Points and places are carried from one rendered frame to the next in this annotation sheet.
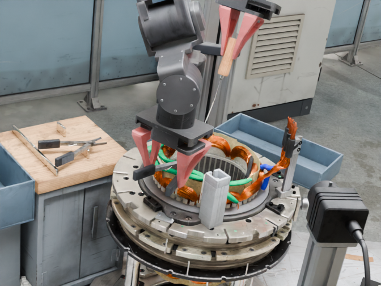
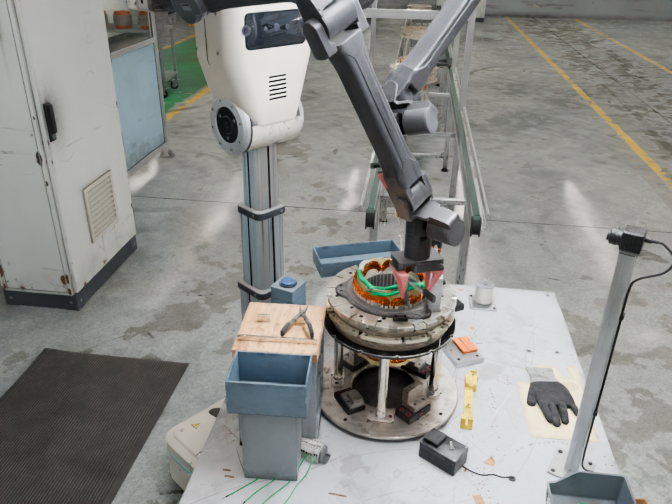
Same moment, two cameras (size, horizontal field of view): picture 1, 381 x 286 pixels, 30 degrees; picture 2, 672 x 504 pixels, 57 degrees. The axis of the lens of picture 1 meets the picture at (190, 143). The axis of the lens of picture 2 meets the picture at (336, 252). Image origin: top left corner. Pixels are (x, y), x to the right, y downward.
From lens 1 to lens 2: 103 cm
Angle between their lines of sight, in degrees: 40
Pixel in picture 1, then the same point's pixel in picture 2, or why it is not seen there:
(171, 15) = (423, 189)
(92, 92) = not seen: outside the picture
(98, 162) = (315, 321)
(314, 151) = (374, 246)
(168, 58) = (440, 215)
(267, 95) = (109, 248)
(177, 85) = (457, 227)
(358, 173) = (215, 270)
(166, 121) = (424, 256)
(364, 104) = (165, 221)
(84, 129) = (268, 310)
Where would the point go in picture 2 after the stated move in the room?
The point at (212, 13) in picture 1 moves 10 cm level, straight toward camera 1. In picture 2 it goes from (263, 188) to (286, 198)
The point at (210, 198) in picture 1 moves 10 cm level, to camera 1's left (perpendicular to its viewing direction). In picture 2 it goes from (438, 292) to (410, 308)
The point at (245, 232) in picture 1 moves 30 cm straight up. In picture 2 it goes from (452, 302) to (466, 185)
